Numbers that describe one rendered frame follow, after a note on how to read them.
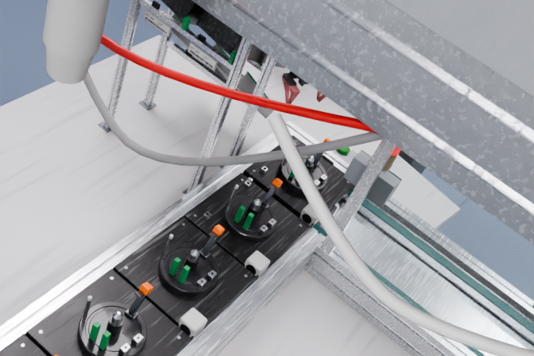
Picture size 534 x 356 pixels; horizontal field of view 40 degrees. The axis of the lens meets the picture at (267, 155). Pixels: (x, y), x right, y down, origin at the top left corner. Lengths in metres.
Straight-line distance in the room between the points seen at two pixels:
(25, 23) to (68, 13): 3.41
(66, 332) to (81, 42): 1.09
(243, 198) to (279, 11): 1.38
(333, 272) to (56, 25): 1.47
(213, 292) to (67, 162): 0.58
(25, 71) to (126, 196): 1.76
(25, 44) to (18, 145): 1.79
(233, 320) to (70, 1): 1.24
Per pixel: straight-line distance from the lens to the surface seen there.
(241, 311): 1.72
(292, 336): 1.85
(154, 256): 1.74
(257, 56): 1.89
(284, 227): 1.90
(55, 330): 1.59
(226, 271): 1.76
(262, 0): 0.55
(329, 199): 2.04
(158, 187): 2.03
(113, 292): 1.66
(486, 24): 0.47
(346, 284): 1.94
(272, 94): 2.48
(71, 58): 0.56
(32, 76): 3.63
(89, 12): 0.54
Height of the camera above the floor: 2.31
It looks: 40 degrees down
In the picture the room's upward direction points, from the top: 24 degrees clockwise
